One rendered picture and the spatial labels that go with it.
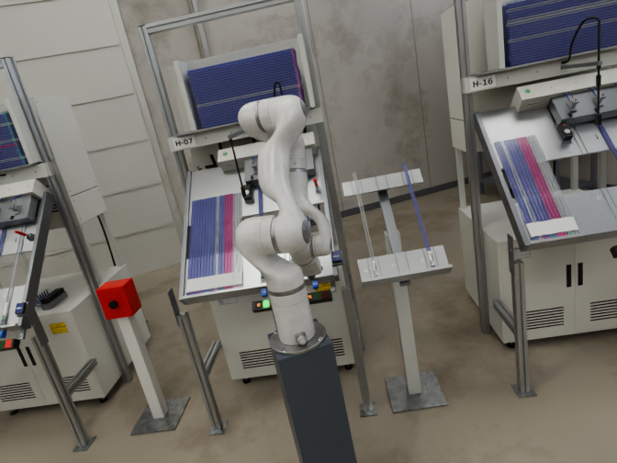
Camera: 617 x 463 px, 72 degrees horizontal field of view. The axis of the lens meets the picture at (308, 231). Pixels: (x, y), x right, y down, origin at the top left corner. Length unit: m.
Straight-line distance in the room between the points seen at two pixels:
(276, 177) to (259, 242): 0.20
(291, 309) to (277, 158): 0.46
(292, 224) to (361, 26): 4.17
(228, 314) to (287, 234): 1.14
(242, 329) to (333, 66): 3.45
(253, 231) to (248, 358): 1.25
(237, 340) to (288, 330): 1.02
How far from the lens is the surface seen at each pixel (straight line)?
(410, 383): 2.19
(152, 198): 4.75
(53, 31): 4.87
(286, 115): 1.33
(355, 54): 5.15
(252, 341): 2.34
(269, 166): 1.30
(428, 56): 5.55
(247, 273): 1.88
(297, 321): 1.34
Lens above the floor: 1.43
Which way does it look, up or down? 17 degrees down
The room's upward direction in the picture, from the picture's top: 12 degrees counter-clockwise
